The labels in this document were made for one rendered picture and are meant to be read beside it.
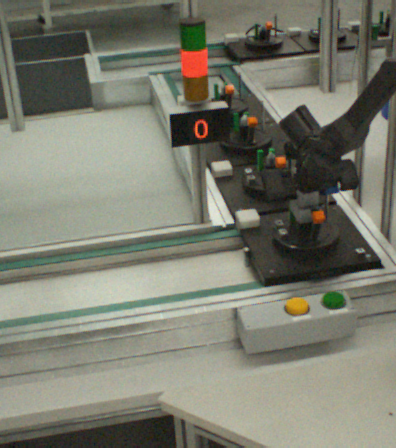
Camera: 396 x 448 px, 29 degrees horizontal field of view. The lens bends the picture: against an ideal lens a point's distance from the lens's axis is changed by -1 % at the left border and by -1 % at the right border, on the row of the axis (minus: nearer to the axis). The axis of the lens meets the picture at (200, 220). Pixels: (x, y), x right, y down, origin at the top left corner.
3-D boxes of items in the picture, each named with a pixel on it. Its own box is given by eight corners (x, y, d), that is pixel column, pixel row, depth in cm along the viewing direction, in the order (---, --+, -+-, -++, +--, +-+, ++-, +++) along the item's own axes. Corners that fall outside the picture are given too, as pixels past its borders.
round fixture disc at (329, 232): (348, 250, 152) (349, 242, 151) (282, 261, 150) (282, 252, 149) (325, 217, 164) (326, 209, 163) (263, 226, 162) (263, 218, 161)
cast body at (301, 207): (320, 221, 152) (321, 190, 149) (299, 224, 152) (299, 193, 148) (307, 202, 160) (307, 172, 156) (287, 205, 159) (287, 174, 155)
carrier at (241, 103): (276, 127, 214) (275, 85, 207) (192, 138, 210) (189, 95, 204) (254, 98, 234) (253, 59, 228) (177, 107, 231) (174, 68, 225)
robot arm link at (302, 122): (366, 134, 133) (326, 83, 136) (337, 148, 129) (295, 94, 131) (334, 168, 142) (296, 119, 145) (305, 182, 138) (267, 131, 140)
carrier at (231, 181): (336, 208, 172) (338, 158, 165) (233, 223, 168) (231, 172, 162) (303, 164, 192) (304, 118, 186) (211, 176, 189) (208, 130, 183)
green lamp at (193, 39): (209, 50, 144) (207, 25, 141) (183, 53, 143) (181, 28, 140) (203, 43, 148) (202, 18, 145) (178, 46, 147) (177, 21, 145)
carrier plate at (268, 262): (381, 268, 150) (381, 259, 149) (264, 287, 146) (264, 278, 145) (339, 211, 170) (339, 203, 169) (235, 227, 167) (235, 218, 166)
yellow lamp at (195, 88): (211, 99, 149) (210, 76, 146) (186, 102, 148) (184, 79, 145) (206, 91, 153) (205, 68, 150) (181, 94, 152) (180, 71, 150)
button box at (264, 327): (356, 336, 140) (358, 309, 137) (246, 355, 137) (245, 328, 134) (343, 314, 146) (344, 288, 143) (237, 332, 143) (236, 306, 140)
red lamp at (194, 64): (210, 75, 146) (209, 51, 144) (184, 78, 145) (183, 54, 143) (205, 67, 150) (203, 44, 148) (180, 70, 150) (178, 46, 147)
